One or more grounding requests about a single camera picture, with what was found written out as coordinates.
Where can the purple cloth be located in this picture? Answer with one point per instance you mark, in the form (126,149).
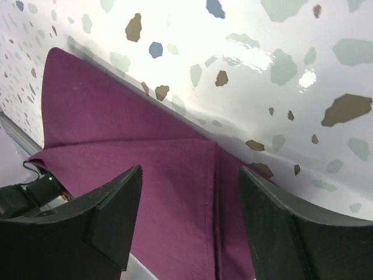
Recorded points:
(189,223)

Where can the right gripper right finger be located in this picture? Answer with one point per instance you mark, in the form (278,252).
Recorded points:
(291,238)

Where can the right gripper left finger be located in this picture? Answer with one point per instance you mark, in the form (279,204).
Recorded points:
(89,233)

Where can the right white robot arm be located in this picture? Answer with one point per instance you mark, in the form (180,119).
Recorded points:
(90,237)

